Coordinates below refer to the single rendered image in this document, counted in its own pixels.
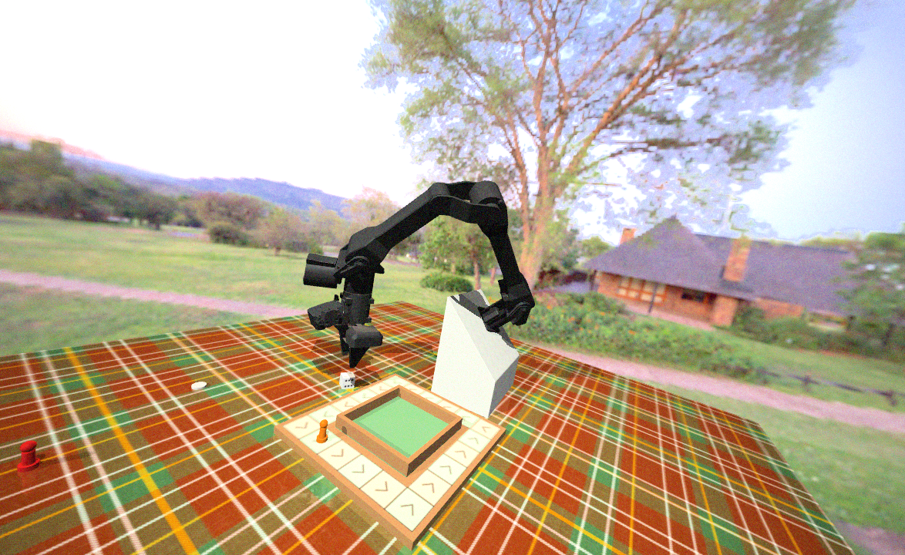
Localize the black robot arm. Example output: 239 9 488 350
303 180 535 332

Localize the orange game pawn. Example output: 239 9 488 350
316 419 328 443

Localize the white die with black pips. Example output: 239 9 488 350
339 372 355 389

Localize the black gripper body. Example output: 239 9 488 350
340 291 383 348

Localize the red game pawn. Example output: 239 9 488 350
17 441 40 473

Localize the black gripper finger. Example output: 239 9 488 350
343 338 370 368
334 324 349 355

